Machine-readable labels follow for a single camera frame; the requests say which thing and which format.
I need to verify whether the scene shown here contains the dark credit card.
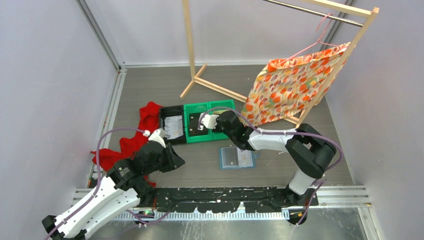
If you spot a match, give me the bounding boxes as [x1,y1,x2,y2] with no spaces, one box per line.
[220,147,239,169]

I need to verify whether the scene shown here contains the blue card holder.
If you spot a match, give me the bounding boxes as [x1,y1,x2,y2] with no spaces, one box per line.
[218,146,260,170]

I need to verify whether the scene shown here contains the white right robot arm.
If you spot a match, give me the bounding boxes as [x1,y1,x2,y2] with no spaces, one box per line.
[214,110,337,205]

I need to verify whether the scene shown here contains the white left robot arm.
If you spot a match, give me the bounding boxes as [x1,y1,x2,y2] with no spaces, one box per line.
[41,141,185,240]

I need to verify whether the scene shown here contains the green bin with gold cards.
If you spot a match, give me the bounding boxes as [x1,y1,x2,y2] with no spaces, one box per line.
[208,99,236,141]

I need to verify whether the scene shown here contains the white cards in black bin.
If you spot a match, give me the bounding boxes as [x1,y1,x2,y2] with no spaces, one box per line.
[163,115,184,140]

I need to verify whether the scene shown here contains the dark cards stack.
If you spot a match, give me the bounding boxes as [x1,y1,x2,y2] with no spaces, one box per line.
[188,112,209,137]

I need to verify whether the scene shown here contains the green bin with dark cards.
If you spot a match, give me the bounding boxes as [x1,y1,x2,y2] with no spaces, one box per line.
[183,102,213,144]

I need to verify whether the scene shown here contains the red cloth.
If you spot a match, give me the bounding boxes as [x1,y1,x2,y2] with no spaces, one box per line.
[99,101,162,171]

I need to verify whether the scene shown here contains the floral orange fabric bag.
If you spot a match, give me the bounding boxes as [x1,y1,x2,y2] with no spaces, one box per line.
[241,42,350,126]

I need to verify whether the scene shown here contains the wooden clothes rack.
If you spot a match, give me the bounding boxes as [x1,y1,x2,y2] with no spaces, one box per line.
[178,0,379,125]

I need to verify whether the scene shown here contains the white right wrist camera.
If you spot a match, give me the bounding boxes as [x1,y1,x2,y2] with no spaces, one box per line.
[197,114,219,131]

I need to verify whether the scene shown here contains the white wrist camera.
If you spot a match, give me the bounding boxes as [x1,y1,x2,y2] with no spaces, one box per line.
[142,128,166,148]
[197,114,219,131]

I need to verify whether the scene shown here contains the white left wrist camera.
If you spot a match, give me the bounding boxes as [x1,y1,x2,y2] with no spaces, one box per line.
[142,128,166,148]

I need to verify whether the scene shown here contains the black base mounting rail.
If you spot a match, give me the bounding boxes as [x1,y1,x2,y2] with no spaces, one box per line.
[136,186,319,214]

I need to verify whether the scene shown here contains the pink wire hanger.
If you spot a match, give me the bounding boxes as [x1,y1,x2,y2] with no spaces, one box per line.
[288,13,337,59]

